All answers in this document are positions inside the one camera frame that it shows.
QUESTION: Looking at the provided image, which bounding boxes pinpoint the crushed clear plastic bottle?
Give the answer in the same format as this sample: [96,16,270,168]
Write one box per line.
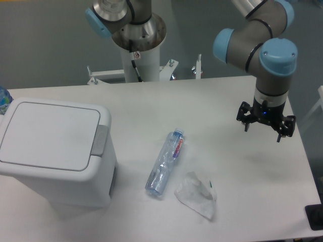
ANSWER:
[145,128,185,197]

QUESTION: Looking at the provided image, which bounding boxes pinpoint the black cable on pedestal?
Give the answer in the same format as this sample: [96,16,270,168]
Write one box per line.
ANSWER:
[128,39,144,83]

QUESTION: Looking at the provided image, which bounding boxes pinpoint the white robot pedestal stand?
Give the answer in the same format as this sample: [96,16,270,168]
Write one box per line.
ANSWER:
[86,12,204,86]

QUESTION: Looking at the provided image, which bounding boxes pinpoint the white frame at right edge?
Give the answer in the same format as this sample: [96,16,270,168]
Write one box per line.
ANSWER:
[302,86,322,125]

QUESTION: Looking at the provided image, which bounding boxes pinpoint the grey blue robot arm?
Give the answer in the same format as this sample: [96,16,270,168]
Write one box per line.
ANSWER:
[85,1,298,138]

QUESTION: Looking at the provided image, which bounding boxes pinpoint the grey trash can push button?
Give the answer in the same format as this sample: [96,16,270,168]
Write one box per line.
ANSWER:
[90,125,109,157]

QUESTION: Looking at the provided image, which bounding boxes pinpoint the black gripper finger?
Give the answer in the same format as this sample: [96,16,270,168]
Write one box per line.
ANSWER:
[236,101,253,132]
[276,115,296,143]

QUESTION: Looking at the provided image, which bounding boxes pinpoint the white trash can lid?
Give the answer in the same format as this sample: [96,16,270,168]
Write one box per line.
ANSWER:
[1,99,100,171]

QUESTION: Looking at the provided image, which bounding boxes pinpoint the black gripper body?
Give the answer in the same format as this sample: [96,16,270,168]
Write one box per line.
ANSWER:
[250,93,286,128]

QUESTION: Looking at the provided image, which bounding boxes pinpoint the white trash can body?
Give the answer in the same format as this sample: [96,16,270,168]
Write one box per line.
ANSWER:
[1,97,118,207]

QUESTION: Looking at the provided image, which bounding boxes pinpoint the black clamp at table edge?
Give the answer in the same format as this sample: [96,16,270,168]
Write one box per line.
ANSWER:
[305,204,323,231]

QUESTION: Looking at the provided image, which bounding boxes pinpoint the crumpled clear plastic wrapper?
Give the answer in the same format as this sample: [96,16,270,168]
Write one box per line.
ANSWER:
[174,171,217,221]

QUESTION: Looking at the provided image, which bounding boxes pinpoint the blue bottle at left edge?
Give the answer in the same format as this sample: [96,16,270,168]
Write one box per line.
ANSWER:
[0,86,14,115]

